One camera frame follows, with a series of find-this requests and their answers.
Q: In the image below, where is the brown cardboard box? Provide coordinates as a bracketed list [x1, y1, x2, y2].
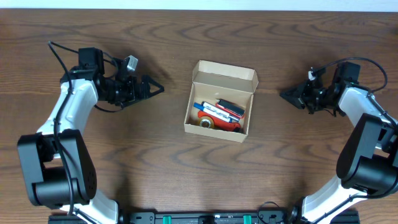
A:
[184, 60, 259, 142]

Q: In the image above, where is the black marker pen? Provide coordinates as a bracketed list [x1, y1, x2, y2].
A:
[201, 101, 241, 123]

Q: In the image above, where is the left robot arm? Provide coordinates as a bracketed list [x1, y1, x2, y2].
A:
[17, 47, 164, 223]

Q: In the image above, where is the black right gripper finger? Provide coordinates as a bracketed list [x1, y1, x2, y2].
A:
[280, 93, 305, 110]
[280, 81, 307, 96]

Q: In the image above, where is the blue marker pen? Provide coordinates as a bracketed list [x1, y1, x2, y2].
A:
[193, 102, 239, 124]

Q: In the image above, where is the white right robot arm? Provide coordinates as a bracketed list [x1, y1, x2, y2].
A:
[280, 57, 397, 223]

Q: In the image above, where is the red utility knife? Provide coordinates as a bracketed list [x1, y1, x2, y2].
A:
[198, 111, 241, 132]

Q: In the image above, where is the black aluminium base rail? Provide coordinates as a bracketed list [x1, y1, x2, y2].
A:
[48, 210, 361, 224]

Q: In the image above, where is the yellow tape roll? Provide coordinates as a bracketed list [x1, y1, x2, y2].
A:
[198, 116, 215, 129]

